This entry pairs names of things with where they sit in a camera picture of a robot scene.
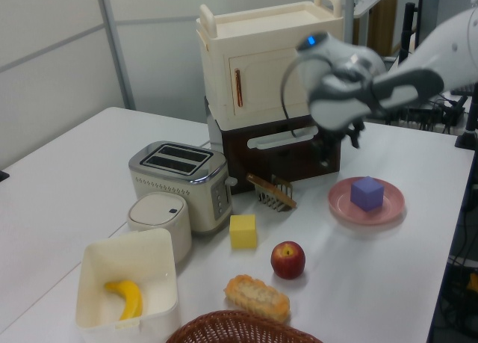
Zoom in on yellow foam cube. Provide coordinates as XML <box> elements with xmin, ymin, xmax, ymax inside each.
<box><xmin>229</xmin><ymin>214</ymin><xmax>258</xmax><ymax>250</ymax></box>

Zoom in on red apple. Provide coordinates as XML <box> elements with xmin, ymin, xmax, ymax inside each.
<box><xmin>270</xmin><ymin>241</ymin><xmax>306</xmax><ymax>280</ymax></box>

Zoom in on dark brown drawer base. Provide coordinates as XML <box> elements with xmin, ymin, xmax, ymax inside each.
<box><xmin>204</xmin><ymin>96</ymin><xmax>341</xmax><ymax>194</ymax></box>

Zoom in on brown wicker basket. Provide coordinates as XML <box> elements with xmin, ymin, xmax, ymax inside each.
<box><xmin>164</xmin><ymin>309</ymin><xmax>324</xmax><ymax>343</ymax></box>

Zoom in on cream toy cabinet with handles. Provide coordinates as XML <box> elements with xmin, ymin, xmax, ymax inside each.
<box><xmin>196</xmin><ymin>0</ymin><xmax>345</xmax><ymax>129</ymax></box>

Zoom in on small cream lidded trash can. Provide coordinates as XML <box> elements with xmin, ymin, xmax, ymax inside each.
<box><xmin>126</xmin><ymin>192</ymin><xmax>193</xmax><ymax>265</ymax></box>

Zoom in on black cable tangle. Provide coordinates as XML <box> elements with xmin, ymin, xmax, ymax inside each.
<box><xmin>388</xmin><ymin>96</ymin><xmax>468</xmax><ymax>135</ymax></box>

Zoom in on purple foam cube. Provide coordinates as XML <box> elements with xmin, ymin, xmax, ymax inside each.
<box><xmin>350</xmin><ymin>176</ymin><xmax>385</xmax><ymax>212</ymax></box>

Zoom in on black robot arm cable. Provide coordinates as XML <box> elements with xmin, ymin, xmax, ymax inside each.
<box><xmin>279</xmin><ymin>53</ymin><xmax>322</xmax><ymax>139</ymax></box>

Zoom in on wooden background cabinet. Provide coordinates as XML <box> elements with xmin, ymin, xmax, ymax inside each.
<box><xmin>353</xmin><ymin>0</ymin><xmax>399</xmax><ymax>56</ymax></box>

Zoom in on metal toast rack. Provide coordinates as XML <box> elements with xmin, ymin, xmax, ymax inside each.
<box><xmin>253</xmin><ymin>174</ymin><xmax>294</xmax><ymax>212</ymax></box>

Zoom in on cream and silver toaster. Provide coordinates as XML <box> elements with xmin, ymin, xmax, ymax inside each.
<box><xmin>128</xmin><ymin>140</ymin><xmax>238</xmax><ymax>235</ymax></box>

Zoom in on yellow banana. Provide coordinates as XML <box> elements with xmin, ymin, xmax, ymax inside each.
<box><xmin>103</xmin><ymin>279</ymin><xmax>144</xmax><ymax>321</ymax></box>

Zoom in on long toasted bread roll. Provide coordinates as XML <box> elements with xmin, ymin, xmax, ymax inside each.
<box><xmin>223</xmin><ymin>274</ymin><xmax>291</xmax><ymax>324</ymax></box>

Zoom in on white drawer handle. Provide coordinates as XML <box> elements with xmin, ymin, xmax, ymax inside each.
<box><xmin>246</xmin><ymin>128</ymin><xmax>318</xmax><ymax>150</ymax></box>

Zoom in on cream open plastic bin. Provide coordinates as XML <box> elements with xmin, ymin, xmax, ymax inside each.
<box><xmin>75</xmin><ymin>229</ymin><xmax>179</xmax><ymax>343</ymax></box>

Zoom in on black clamp stand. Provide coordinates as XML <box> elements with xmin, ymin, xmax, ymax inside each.
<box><xmin>453</xmin><ymin>88</ymin><xmax>478</xmax><ymax>149</ymax></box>

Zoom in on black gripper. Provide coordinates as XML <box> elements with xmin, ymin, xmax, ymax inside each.
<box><xmin>316</xmin><ymin>117</ymin><xmax>367</xmax><ymax>168</ymax></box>

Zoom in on copper cabinet door handle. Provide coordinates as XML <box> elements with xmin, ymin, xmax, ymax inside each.
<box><xmin>234</xmin><ymin>68</ymin><xmax>244</xmax><ymax>108</ymax></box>

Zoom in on pink plate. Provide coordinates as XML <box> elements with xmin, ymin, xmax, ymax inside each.
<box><xmin>327</xmin><ymin>176</ymin><xmax>406</xmax><ymax>226</ymax></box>

